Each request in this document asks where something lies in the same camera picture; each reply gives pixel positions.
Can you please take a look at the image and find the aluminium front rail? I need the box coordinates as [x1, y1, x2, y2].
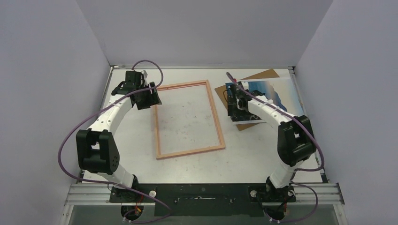
[65, 183, 345, 206]

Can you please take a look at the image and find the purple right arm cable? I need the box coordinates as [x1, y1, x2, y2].
[226, 72, 325, 224]

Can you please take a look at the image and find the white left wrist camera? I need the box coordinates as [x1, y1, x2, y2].
[141, 70, 148, 85]

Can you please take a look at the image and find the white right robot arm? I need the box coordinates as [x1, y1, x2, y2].
[226, 82, 317, 201]

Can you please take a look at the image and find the landscape photo print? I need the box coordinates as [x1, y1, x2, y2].
[225, 78, 305, 125]

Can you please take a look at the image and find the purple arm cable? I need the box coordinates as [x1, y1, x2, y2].
[58, 60, 172, 224]
[226, 72, 325, 224]

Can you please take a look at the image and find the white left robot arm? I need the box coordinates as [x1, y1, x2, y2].
[76, 70, 161, 202]

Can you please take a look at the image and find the brown cardboard backing board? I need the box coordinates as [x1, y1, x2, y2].
[215, 69, 279, 116]

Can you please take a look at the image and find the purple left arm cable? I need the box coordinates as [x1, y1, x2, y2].
[58, 60, 172, 224]

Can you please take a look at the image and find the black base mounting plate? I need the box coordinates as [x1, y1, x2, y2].
[109, 183, 296, 217]

